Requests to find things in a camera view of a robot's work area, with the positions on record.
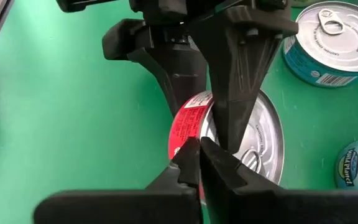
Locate blue label can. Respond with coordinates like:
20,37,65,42
282,1,358,88

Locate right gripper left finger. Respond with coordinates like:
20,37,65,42
33,136,203,224

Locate blue maroon Wild Planet can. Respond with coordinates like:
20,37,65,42
334,132,358,191

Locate green table mat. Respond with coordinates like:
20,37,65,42
0,0,358,224

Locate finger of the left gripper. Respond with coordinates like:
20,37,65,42
187,6,300,155
102,18,211,118

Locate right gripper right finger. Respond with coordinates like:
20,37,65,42
199,136,358,224

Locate red label can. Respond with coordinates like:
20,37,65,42
168,89,285,202

